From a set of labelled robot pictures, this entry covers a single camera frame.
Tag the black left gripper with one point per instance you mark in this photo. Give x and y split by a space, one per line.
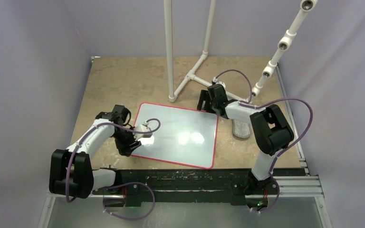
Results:
126 149

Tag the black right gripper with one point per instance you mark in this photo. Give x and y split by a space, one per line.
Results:
204 96

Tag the white board with pink rim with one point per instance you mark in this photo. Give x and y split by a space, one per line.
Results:
186 136

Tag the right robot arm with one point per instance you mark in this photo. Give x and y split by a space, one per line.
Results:
271 130

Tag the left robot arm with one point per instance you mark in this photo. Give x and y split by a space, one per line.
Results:
71 172

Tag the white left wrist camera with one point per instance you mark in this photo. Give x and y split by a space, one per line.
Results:
142 131

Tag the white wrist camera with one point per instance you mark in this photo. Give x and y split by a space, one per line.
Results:
216 81
142 131

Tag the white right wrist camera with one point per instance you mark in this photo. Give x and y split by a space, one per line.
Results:
216 81

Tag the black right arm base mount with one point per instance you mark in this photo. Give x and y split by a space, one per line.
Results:
256 195

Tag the aluminium frame rails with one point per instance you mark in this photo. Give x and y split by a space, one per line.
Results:
131 81

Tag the white PVC pipe frame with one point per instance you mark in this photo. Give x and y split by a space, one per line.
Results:
227 32

